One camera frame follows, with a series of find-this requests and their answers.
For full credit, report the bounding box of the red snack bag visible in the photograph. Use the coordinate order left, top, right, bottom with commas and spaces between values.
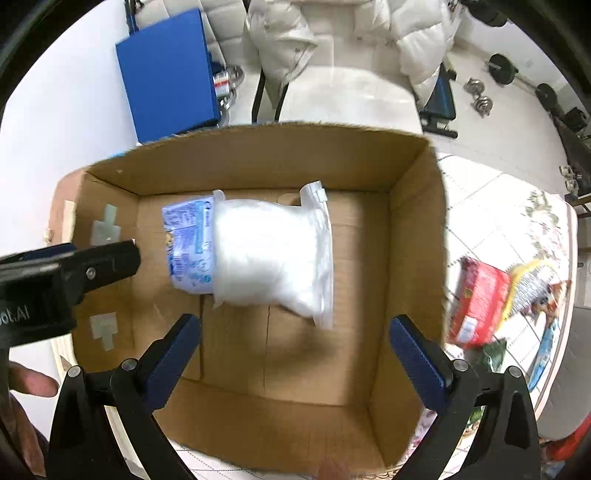
447, 257, 511, 348

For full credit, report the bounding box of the person's left hand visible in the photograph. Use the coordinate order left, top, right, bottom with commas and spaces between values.
8, 362, 59, 477

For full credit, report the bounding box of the green snack bag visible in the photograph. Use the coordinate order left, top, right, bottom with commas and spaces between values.
464, 339, 507, 373

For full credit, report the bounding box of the long blue snack pack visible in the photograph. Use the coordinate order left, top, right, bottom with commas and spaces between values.
527, 318, 561, 393

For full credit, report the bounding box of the yellow zebra snack bag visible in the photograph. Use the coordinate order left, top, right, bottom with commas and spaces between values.
501, 259, 572, 322

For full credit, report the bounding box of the brown cardboard box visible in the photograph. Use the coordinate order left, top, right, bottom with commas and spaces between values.
49, 123, 447, 474

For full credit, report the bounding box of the white cotton pads bag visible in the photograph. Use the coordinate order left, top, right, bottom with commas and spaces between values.
161, 181, 335, 329

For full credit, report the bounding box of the blue flat board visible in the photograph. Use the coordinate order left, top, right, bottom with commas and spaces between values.
116, 9, 221, 144

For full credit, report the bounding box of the red white can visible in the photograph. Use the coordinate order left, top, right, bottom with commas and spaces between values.
213, 65, 245, 126

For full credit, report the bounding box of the black weight bench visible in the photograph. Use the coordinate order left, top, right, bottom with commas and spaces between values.
419, 64, 458, 139

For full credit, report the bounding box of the chrome dumbbell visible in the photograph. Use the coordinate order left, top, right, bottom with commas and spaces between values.
464, 78, 493, 117

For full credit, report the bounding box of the white padded chair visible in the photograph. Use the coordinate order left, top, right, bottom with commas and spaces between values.
262, 66, 422, 134

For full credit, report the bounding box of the white puffer jacket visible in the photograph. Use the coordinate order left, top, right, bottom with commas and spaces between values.
245, 0, 463, 106

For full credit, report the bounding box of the black barbell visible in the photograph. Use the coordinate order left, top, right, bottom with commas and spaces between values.
486, 52, 590, 133

